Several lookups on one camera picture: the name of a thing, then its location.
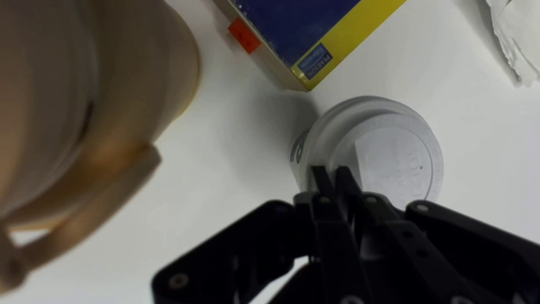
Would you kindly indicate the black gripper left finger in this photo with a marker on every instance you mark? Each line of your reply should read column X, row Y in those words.
column 238, row 263

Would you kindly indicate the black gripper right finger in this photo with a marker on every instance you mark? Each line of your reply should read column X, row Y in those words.
column 437, row 256

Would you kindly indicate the white plastic cup lid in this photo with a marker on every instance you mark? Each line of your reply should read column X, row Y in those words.
column 387, row 146

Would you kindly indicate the blue and yellow textbook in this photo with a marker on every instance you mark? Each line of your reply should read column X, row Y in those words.
column 299, row 43

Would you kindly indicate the tan water bottle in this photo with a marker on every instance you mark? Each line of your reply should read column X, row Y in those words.
column 86, row 89

